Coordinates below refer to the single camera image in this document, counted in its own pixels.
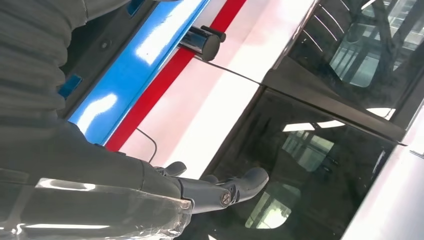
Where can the black chrome stanchion post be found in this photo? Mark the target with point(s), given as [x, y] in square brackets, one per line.
[202, 43]

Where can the blue metal shelf rack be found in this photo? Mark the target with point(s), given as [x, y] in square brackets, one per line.
[132, 73]

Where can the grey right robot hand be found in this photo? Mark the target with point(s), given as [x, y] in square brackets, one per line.
[82, 185]

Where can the white car with red stripe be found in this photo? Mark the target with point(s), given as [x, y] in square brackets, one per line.
[205, 109]

